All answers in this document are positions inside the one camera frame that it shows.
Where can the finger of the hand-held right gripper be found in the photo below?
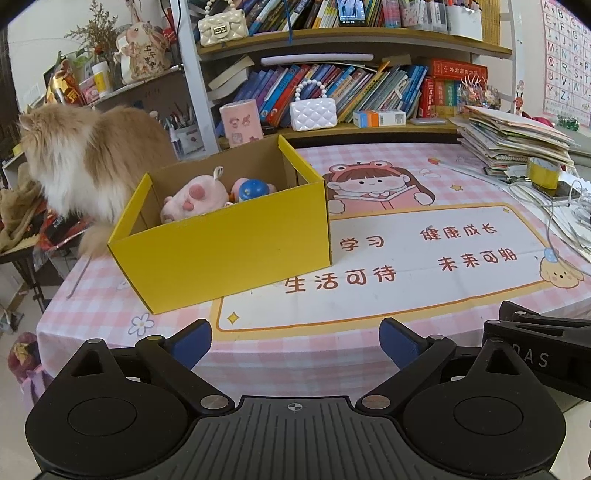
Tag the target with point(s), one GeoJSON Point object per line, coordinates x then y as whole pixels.
{"type": "Point", "coordinates": [498, 331]}
{"type": "Point", "coordinates": [521, 314]}

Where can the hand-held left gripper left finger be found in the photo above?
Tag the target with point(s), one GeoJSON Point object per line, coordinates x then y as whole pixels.
{"type": "Point", "coordinates": [191, 344]}

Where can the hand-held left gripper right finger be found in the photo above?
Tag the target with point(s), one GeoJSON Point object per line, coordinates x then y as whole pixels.
{"type": "Point", "coordinates": [397, 341]}

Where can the yellow cardboard box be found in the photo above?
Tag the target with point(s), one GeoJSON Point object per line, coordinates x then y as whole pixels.
{"type": "Point", "coordinates": [221, 258]}

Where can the large pink plush pig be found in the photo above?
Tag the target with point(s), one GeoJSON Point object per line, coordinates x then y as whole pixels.
{"type": "Point", "coordinates": [194, 196]}

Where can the small pink plush toy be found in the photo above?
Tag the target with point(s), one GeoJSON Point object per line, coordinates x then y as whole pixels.
{"type": "Point", "coordinates": [234, 187]}

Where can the green blue capsule toy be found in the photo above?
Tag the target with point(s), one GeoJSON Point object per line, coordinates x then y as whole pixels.
{"type": "Point", "coordinates": [251, 189]}

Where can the pink printed tablecloth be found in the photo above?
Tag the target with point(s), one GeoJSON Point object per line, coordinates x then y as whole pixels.
{"type": "Point", "coordinates": [369, 304]}

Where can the thin grey stick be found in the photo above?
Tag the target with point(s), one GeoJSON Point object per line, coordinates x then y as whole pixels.
{"type": "Point", "coordinates": [79, 277]}

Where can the yellow tape roll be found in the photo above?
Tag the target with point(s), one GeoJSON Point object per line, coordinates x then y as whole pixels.
{"type": "Point", "coordinates": [542, 175]}

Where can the purple bag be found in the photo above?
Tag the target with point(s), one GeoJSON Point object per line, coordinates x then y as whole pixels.
{"type": "Point", "coordinates": [32, 374]}

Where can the stack of papers and notebooks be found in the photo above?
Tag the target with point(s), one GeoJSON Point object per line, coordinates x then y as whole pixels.
{"type": "Point", "coordinates": [508, 143]}

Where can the red black package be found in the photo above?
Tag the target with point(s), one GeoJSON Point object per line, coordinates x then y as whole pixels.
{"type": "Point", "coordinates": [60, 228]}

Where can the black side table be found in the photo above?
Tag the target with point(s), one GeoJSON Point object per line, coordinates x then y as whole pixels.
{"type": "Point", "coordinates": [23, 258]}

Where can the green glitter ball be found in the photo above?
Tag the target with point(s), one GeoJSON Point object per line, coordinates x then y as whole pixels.
{"type": "Point", "coordinates": [568, 122]}

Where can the white cup of pens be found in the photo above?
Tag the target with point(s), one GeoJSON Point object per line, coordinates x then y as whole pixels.
{"type": "Point", "coordinates": [187, 138]}

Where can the fluffy orange white cat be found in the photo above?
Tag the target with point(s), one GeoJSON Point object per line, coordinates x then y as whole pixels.
{"type": "Point", "coordinates": [92, 157]}

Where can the grey flat case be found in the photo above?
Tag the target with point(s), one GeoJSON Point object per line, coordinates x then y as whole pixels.
{"type": "Point", "coordinates": [429, 121]}

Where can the brown fuzzy cloth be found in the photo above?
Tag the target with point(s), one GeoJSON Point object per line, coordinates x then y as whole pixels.
{"type": "Point", "coordinates": [18, 217]}

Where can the orange white medicine box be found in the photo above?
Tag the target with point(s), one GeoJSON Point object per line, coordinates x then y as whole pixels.
{"type": "Point", "coordinates": [378, 119]}

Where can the pink cartoon cylinder holder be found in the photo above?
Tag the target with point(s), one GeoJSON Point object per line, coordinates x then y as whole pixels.
{"type": "Point", "coordinates": [240, 124]}

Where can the long row of colourful books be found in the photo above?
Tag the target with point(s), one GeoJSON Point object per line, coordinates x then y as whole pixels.
{"type": "Point", "coordinates": [360, 90]}

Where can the white jar with yellow label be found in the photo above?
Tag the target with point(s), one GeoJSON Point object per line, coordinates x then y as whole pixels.
{"type": "Point", "coordinates": [102, 81]}

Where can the red gold gift bag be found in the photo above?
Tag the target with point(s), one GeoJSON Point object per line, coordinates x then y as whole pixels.
{"type": "Point", "coordinates": [64, 85]}

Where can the white rolled tube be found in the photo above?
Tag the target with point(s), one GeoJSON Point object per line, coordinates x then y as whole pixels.
{"type": "Point", "coordinates": [318, 60]}

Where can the beige rabbit plush decoration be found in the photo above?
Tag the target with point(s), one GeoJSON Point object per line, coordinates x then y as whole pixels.
{"type": "Point", "coordinates": [143, 53]}

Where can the white storage bin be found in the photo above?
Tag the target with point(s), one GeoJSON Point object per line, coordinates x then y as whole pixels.
{"type": "Point", "coordinates": [464, 23]}

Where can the white pen holders with markers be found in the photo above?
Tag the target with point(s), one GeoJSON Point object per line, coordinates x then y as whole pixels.
{"type": "Point", "coordinates": [422, 16]}

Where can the pastel rainbow bottle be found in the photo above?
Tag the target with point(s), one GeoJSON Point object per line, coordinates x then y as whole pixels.
{"type": "Point", "coordinates": [390, 14]}

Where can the dried flower bouquet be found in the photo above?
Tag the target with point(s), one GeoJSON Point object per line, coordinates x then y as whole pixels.
{"type": "Point", "coordinates": [94, 27]}

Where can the smartphone with lit screen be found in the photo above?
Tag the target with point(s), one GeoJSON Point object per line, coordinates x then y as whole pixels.
{"type": "Point", "coordinates": [352, 11]}

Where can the short row of leaning books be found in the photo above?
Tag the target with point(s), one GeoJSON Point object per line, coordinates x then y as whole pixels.
{"type": "Point", "coordinates": [304, 14]}

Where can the cartoon wall sticker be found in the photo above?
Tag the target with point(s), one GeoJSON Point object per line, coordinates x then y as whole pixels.
{"type": "Point", "coordinates": [520, 99]}

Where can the alphabet wall poster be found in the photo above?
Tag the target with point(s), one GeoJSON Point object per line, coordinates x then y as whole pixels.
{"type": "Point", "coordinates": [565, 60]}

